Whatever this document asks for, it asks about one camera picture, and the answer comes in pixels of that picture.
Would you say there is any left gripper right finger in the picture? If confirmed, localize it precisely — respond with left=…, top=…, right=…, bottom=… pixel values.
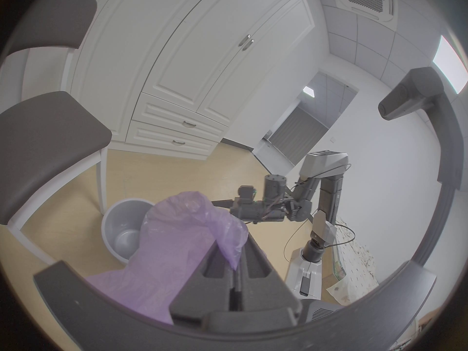
left=237, top=231, right=303, bottom=317

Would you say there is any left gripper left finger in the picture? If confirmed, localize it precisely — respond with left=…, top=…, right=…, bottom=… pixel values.
left=169, top=241, right=236, bottom=324

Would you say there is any purple plastic bag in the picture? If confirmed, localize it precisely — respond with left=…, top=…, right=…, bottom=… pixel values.
left=86, top=190, right=250, bottom=324

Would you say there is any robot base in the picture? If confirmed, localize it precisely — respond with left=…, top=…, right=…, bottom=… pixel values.
left=285, top=248, right=347, bottom=324

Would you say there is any white trash bin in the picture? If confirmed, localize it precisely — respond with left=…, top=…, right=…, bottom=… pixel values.
left=102, top=198, right=156, bottom=263

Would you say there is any grey curtain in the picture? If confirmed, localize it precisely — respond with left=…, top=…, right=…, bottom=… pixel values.
left=272, top=106, right=328, bottom=153

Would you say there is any white wardrobe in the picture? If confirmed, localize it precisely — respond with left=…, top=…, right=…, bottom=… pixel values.
left=22, top=0, right=317, bottom=161

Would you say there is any white chair with grey seat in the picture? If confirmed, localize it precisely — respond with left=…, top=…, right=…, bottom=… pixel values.
left=0, top=0, right=112, bottom=266

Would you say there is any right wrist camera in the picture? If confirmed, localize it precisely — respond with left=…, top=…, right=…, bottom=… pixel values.
left=236, top=185, right=257, bottom=206

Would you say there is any black cable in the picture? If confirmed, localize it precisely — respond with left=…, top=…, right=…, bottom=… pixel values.
left=283, top=223, right=357, bottom=259

